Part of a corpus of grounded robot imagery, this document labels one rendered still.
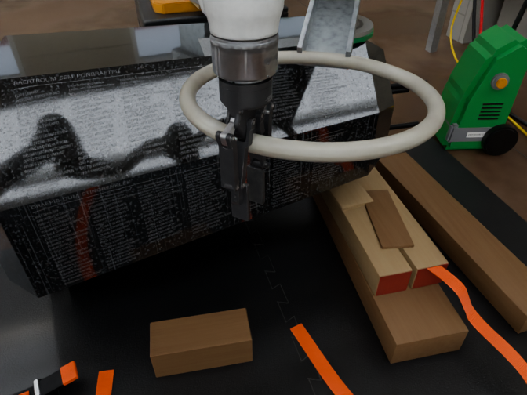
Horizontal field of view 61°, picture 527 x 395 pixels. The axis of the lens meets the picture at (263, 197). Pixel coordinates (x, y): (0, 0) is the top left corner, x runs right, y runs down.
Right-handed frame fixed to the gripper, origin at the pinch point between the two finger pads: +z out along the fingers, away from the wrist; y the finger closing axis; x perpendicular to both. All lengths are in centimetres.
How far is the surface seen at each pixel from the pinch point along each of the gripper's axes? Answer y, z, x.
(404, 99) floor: 222, 72, 16
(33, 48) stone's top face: 31, -2, 89
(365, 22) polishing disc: 90, -6, 9
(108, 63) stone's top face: 34, -1, 63
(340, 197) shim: 82, 56, 8
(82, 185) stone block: 10, 22, 55
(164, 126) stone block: 31, 12, 44
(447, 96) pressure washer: 186, 50, -12
